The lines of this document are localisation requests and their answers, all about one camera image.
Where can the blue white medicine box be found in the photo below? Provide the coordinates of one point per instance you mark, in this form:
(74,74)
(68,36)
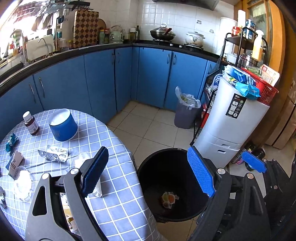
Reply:
(14,163)

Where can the black trash bin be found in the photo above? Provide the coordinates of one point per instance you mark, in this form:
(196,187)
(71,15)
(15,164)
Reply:
(168,170)

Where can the green kettle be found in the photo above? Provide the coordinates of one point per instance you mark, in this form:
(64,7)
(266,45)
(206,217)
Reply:
(116,35)

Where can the grey bin with plastic bag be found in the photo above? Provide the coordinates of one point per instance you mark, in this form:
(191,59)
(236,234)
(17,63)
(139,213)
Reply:
(187,109)

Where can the white ceramic pot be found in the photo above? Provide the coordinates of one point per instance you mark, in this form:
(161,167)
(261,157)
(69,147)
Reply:
(195,39)

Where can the blue kitchen cabinets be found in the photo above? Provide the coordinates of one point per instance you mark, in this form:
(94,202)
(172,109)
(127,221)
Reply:
(101,80)

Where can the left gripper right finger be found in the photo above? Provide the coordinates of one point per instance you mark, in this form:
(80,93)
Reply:
(235,210)

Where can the brown medicine bottle white cap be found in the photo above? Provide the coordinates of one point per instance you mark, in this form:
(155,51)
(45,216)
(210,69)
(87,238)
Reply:
(30,123)

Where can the white washing machine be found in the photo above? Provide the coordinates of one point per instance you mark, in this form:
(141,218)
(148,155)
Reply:
(231,121)

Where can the blue checkered tablecloth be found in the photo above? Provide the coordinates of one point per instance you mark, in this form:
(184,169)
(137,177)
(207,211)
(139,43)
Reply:
(121,212)

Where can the range hood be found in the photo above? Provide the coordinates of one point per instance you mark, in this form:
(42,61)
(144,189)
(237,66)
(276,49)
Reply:
(205,4)

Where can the white dish drainer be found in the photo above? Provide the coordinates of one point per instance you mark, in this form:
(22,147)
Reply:
(33,52)

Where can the blue white paper cup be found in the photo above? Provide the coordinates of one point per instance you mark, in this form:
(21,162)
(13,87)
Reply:
(62,124)

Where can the black metal shelf rack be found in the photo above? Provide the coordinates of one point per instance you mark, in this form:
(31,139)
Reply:
(243,43)

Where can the blue plastic bag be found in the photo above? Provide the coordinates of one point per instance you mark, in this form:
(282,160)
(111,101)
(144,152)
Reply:
(242,81)

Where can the metal sink faucet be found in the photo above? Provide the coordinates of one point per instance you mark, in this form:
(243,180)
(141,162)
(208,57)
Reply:
(45,44)

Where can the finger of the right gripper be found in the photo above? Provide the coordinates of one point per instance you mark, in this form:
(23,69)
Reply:
(254,162)

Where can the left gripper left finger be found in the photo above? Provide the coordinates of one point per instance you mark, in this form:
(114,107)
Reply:
(46,219)

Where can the clear plastic lid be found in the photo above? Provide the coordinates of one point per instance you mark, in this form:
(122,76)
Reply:
(22,183)

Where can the black wok with lid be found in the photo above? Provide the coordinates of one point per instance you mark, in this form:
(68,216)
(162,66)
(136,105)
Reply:
(163,33)

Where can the silver foil wrapper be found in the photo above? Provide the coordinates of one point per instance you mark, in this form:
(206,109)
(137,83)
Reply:
(54,153)

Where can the red plastic basket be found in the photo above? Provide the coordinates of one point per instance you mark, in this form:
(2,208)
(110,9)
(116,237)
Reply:
(267,92)

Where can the hanging dish rack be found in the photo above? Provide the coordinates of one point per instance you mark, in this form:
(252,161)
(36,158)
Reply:
(39,8)

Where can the blue snack wrapper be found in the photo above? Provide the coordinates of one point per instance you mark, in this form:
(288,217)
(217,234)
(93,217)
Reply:
(11,142)

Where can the yellow bottle on shelf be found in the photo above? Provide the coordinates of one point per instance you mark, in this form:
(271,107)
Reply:
(257,48)

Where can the orange sticker trash in bin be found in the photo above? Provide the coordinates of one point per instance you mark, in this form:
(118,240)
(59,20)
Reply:
(168,199)

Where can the white tissue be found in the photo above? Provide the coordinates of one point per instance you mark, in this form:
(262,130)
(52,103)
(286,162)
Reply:
(91,170)

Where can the checkered cutting board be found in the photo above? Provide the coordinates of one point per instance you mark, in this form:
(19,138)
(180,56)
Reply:
(85,30)

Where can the gold wrapper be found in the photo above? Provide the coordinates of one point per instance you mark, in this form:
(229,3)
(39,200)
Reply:
(2,198)

